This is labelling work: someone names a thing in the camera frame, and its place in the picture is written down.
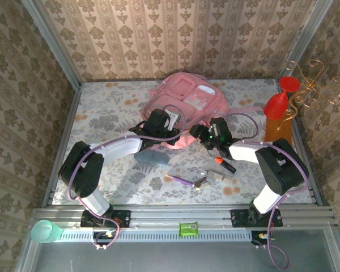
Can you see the green wipes packet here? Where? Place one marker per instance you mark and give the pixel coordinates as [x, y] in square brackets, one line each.
[188, 229]

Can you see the pink school backpack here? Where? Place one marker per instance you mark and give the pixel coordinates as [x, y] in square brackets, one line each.
[187, 88]

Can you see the aluminium frame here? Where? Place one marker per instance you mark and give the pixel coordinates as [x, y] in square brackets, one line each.
[173, 212]

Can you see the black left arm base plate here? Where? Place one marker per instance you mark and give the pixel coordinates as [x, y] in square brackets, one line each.
[122, 218]

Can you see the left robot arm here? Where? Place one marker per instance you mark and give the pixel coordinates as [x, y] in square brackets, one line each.
[85, 175]

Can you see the red mesh wine glass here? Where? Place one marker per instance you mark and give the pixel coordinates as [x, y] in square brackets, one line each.
[276, 106]

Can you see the purple pen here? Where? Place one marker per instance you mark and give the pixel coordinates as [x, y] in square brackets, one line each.
[181, 180]

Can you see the green plastic cup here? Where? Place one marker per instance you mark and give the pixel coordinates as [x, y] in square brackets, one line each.
[44, 231]

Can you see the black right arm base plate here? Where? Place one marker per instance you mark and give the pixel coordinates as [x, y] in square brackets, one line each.
[239, 218]

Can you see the black orange highlighter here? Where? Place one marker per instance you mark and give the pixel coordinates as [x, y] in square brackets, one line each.
[229, 167]

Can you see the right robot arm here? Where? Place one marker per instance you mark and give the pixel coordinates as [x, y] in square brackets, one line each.
[280, 170]

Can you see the grey pencil case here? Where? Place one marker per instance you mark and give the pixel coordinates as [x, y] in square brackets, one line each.
[153, 158]

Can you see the orange block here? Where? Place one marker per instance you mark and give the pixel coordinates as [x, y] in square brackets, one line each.
[279, 131]

